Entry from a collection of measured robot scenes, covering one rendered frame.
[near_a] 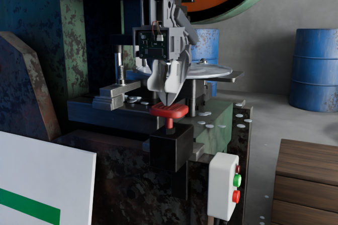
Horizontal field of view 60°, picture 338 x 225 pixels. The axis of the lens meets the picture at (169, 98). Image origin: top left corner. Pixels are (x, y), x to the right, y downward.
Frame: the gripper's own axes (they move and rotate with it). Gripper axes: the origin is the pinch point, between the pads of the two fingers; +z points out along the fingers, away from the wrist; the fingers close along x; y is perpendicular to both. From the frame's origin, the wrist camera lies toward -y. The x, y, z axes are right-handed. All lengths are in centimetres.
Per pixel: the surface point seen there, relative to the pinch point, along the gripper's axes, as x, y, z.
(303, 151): 26, -89, 43
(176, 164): 3.0, 2.8, 12.6
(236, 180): 12.6, -7.7, 19.0
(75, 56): -40.0, -17.8, -4.9
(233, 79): 6.6, -26.3, -0.1
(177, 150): 3.0, 2.6, 9.5
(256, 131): -12, -203, 78
